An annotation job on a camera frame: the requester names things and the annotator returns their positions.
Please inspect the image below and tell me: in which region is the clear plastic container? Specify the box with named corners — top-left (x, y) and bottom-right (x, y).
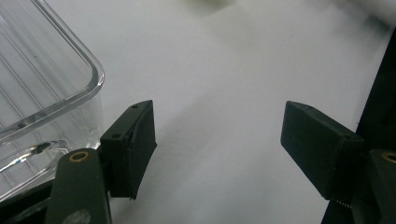
top-left (0, 0), bottom-right (106, 203)

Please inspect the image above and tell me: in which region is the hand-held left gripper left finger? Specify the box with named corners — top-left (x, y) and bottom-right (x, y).
top-left (100, 100), bottom-right (158, 200)

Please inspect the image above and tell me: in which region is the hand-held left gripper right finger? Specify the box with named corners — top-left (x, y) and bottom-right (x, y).
top-left (279, 100), bottom-right (365, 201)

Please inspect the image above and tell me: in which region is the white table cover board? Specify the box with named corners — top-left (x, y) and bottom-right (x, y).
top-left (43, 0), bottom-right (396, 224)

